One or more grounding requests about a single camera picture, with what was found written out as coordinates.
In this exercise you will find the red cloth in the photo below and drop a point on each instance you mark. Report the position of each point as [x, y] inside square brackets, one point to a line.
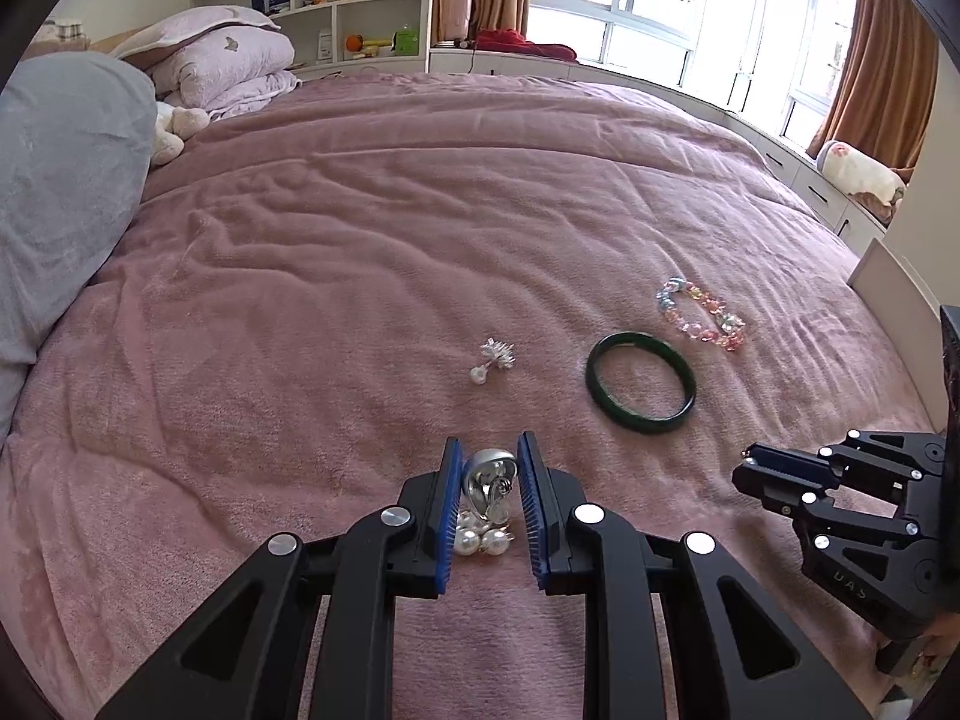
[517, 43]

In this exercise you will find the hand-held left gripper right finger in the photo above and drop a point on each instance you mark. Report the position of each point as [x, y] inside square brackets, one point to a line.
[534, 517]

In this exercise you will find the pink fleece blanket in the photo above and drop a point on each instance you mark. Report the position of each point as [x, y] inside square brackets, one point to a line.
[337, 240]

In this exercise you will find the large silver pearl cluster earring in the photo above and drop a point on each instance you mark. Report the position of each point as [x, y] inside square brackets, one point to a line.
[487, 495]

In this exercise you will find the white plush toy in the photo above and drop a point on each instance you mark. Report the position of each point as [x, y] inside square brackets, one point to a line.
[172, 131]

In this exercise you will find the blue box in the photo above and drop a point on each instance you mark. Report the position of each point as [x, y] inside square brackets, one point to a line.
[270, 0]

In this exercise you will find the green box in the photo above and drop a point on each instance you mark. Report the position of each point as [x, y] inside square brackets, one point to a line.
[407, 40]

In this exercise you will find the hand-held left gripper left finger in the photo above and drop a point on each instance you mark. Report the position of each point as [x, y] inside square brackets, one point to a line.
[450, 510]

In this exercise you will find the grey pillow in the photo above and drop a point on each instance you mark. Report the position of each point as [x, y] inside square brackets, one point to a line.
[60, 187]

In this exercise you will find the white board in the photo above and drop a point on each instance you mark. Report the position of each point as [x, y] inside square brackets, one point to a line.
[896, 285]

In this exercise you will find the folded pale pink quilt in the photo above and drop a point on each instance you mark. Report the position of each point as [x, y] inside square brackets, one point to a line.
[225, 67]

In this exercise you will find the dark green jade bangle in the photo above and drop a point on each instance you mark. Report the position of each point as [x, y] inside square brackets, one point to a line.
[600, 390]

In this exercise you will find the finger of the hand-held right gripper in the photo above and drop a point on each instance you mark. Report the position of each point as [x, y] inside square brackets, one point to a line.
[847, 529]
[795, 474]

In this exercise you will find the orange plush toy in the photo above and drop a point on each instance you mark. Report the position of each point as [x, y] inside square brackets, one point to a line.
[357, 42]

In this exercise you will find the small silver pearl earring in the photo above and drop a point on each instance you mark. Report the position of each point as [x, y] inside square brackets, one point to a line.
[495, 356]

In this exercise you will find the floral bolster pillow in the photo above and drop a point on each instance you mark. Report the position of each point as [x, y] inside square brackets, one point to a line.
[859, 174]

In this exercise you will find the pale pink pillow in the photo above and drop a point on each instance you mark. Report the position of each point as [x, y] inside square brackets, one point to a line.
[195, 24]

